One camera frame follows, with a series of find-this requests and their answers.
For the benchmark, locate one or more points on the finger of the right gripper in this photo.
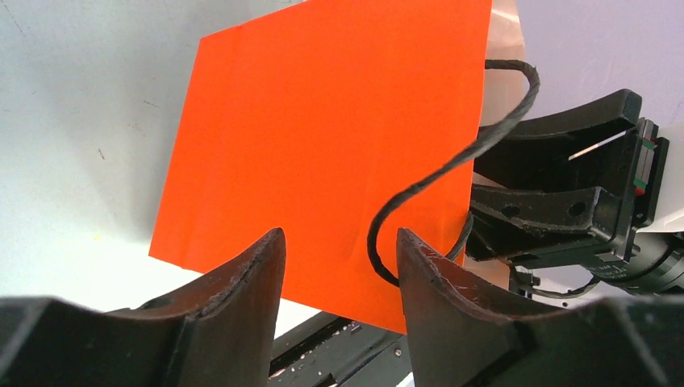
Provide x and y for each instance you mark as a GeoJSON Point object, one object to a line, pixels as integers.
{"type": "Point", "coordinates": [542, 230]}
{"type": "Point", "coordinates": [536, 147]}

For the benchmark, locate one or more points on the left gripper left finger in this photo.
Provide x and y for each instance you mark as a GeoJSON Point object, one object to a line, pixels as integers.
{"type": "Point", "coordinates": [216, 330]}

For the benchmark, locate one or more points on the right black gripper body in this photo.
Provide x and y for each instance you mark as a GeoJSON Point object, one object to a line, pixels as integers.
{"type": "Point", "coordinates": [639, 241]}

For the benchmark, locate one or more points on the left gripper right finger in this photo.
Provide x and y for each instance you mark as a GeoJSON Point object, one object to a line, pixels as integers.
{"type": "Point", "coordinates": [464, 331]}

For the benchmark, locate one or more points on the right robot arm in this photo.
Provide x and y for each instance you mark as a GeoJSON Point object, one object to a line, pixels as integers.
{"type": "Point", "coordinates": [580, 187]}

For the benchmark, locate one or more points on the orange paper bag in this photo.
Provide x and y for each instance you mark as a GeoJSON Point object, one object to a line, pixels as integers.
{"type": "Point", "coordinates": [311, 118]}

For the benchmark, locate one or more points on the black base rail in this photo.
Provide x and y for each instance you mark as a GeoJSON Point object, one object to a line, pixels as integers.
{"type": "Point", "coordinates": [328, 350]}

